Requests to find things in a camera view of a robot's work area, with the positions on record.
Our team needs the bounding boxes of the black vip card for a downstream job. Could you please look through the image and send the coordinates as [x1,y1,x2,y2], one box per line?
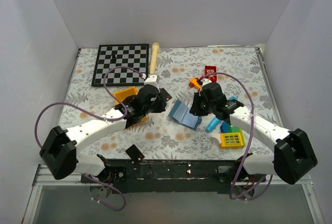
[160,88,172,102]
[125,144,145,164]

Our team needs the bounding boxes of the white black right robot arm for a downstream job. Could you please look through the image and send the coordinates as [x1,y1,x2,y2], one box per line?
[190,79,318,185]

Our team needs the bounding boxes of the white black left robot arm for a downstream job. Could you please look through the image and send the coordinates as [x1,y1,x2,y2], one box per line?
[39,85,171,183]

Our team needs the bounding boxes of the orange toy car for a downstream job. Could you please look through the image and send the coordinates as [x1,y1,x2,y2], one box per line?
[189,78,202,90]

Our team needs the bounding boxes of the cyan plastic marker tube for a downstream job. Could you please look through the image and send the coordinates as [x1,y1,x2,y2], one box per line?
[205,117,221,133]

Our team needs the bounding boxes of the red owl toy block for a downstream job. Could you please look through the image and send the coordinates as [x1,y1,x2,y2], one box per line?
[204,65,217,82]

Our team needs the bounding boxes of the yellow plastic bin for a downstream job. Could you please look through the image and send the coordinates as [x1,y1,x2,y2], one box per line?
[113,86,148,123]

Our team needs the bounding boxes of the blue toy brick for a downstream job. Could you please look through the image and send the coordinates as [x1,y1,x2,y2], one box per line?
[220,121,231,133]

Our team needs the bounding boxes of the floral patterned table mat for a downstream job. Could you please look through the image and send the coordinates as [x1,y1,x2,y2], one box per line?
[59,47,282,160]

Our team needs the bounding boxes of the white curved toy piece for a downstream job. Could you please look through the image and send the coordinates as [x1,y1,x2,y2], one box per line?
[210,133,222,146]

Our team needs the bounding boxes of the green toy brick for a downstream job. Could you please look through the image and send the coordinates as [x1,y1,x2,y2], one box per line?
[228,125,242,133]

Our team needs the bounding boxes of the yellow toy window brick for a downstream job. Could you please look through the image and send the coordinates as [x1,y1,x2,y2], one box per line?
[220,132,245,148]

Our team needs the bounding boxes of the black white chessboard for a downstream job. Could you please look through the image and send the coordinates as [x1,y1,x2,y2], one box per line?
[91,44,149,87]

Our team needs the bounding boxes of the cream wooden pestle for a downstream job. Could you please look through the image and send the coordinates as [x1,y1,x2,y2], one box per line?
[149,43,160,74]

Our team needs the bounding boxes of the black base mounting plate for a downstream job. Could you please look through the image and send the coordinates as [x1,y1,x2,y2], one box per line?
[45,158,298,195]

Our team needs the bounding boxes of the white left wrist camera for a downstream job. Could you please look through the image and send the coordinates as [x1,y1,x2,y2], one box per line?
[144,74,159,89]

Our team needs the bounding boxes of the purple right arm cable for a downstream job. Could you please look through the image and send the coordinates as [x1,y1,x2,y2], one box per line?
[202,72,273,201]

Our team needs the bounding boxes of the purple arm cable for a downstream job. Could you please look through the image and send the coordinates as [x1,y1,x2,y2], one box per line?
[35,65,146,212]
[202,72,273,201]

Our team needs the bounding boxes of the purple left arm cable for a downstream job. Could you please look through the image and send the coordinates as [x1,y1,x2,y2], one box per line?
[35,65,146,212]

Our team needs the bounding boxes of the aluminium frame rail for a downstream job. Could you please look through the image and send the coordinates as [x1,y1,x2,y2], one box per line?
[32,165,313,186]

